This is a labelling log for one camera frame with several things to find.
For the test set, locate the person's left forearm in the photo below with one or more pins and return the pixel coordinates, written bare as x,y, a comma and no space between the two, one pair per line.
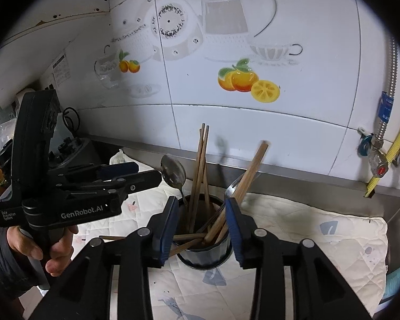
3,266

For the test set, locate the black kitchen appliance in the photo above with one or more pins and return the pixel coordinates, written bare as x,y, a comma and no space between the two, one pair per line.
73,151

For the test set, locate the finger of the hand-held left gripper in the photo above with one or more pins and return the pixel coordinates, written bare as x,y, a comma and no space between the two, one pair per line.
143,178
120,169

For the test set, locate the teal plastic bottle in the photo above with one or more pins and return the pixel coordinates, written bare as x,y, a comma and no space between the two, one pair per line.
398,281

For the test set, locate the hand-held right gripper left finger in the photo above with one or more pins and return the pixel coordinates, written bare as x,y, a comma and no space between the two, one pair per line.
166,233

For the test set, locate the brown glass jar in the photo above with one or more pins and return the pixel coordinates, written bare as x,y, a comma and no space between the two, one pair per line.
0,173

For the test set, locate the white electric kettle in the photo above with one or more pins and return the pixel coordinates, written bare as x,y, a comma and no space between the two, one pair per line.
24,96

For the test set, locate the white printed wall sticker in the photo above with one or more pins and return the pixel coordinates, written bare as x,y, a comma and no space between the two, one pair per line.
61,68

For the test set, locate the dark ribbed utensil holder cup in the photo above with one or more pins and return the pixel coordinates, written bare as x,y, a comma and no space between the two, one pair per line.
203,260

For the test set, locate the metal spoon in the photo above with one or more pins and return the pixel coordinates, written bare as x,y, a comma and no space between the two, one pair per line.
173,170

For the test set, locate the white quilted printed mat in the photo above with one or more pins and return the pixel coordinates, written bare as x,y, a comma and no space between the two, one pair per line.
303,240

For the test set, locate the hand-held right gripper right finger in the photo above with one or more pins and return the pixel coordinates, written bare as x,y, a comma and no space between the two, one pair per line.
236,233

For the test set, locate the person's left hand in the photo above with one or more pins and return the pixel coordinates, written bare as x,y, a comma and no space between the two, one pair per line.
23,240

